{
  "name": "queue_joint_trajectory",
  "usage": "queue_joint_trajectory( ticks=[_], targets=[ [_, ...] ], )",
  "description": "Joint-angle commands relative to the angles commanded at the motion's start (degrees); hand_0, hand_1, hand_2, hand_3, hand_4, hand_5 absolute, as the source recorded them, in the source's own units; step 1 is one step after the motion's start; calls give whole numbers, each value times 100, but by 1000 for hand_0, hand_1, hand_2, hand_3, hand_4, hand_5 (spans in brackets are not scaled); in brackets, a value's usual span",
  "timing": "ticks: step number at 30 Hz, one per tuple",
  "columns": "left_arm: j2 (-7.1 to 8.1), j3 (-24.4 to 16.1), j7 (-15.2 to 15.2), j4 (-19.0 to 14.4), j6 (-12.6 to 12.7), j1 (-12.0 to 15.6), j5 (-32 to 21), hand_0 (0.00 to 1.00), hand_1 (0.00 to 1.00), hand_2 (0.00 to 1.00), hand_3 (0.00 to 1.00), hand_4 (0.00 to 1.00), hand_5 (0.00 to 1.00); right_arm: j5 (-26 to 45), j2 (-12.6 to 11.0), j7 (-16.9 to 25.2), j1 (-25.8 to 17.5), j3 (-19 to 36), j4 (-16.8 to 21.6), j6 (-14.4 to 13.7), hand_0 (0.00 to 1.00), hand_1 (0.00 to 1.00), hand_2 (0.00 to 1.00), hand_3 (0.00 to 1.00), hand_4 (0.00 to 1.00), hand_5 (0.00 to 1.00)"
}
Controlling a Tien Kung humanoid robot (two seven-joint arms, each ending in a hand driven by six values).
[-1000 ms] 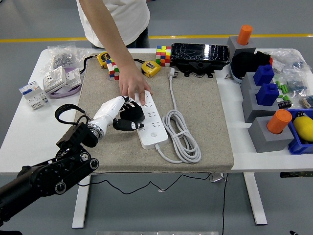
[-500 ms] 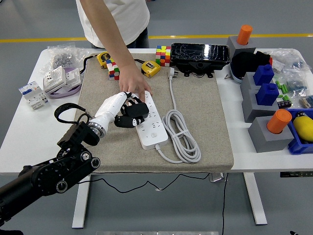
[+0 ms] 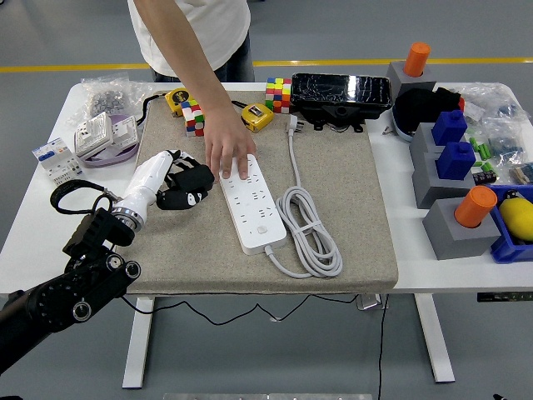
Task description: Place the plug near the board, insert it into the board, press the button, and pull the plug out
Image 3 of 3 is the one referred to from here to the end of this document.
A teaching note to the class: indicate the person's right forearm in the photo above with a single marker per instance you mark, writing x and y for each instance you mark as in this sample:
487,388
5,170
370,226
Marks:
187,54

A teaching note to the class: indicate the grey block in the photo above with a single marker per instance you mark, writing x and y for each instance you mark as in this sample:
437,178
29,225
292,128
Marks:
399,81
420,146
454,246
433,189

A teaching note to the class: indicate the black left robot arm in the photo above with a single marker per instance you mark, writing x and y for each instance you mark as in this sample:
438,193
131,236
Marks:
54,300

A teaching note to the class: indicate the yellow tape measure round label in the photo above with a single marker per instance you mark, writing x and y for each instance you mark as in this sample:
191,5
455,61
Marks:
178,98

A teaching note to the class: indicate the white switch plate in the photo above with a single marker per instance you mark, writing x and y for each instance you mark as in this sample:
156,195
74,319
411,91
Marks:
125,131

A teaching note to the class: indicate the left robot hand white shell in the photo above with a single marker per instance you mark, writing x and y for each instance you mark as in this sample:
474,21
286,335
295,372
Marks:
145,179

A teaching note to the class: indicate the tall colourful puzzle cube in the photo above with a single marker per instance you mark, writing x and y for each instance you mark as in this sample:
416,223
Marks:
278,96

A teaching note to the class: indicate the black table control panel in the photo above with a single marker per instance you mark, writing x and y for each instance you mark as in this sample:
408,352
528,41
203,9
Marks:
504,297

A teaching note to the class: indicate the grey-brown fabric mat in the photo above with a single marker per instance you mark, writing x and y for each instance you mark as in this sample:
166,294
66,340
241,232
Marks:
187,250

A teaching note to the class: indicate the clear bag of metal nuts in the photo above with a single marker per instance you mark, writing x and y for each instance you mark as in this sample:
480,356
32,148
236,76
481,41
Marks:
106,100

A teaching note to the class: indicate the clear bag of blue parts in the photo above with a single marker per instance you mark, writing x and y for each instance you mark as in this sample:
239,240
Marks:
506,143

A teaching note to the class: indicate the white blue circuit breaker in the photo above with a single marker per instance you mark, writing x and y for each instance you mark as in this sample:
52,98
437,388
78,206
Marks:
52,160

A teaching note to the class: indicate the clear bag of small parts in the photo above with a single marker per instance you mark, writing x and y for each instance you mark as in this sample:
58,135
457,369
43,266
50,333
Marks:
495,98

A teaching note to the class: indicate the person's right hand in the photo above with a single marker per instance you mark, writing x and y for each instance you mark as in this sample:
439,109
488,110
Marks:
227,141

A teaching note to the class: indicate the white wall socket panel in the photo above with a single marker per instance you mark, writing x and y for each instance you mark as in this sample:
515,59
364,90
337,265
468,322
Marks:
93,133

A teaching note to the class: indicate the small green cylinder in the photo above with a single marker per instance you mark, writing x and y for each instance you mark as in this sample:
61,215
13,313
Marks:
474,143
484,151
476,163

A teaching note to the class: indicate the white table leg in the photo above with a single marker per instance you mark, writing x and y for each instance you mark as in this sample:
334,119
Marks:
437,341
137,346

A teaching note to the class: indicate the yellow tape measure square label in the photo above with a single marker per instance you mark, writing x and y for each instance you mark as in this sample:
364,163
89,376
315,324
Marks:
255,116

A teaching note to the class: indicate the white blue round device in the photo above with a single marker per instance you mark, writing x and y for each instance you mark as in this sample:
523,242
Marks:
400,131

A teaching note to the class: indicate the blue block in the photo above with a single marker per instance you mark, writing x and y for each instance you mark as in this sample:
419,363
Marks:
449,127
456,160

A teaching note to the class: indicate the metal bracket under table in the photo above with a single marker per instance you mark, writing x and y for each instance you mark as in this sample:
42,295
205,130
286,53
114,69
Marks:
370,302

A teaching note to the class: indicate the blue plastic bin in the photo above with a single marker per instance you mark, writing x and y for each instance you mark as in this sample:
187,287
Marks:
508,252

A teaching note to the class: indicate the person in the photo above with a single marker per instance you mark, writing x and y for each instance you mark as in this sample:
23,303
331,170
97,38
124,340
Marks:
225,33

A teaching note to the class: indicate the black power adapter plug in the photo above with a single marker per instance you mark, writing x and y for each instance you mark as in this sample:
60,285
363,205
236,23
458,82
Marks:
195,177

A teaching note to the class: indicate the black cap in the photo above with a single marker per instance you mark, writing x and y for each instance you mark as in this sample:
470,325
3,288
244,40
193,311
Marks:
420,106

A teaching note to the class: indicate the red block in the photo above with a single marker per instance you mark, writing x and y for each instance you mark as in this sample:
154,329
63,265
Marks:
461,104

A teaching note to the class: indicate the clear bag of connectors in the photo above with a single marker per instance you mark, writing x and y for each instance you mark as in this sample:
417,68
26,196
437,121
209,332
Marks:
524,173

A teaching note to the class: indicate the small black block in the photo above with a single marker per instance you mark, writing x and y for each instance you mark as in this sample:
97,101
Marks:
484,177

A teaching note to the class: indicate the small metal clip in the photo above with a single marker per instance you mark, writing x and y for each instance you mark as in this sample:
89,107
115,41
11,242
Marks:
388,131

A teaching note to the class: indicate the white power strip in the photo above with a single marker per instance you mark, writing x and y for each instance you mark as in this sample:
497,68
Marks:
254,212

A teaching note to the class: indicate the purple tape roll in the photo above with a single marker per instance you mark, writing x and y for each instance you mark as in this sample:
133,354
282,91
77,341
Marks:
104,160

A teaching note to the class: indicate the orange cylinder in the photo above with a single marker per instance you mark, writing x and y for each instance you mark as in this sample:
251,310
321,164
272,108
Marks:
417,58
474,206

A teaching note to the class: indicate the yellow toy fruit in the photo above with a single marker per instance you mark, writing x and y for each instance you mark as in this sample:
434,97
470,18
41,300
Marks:
518,216

